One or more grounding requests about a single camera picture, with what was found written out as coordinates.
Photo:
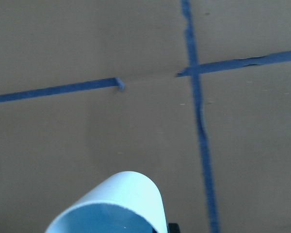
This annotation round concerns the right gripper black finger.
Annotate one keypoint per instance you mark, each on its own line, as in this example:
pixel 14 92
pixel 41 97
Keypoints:
pixel 173 226

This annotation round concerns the blue cup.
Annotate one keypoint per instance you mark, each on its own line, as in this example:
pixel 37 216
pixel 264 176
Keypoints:
pixel 126 202

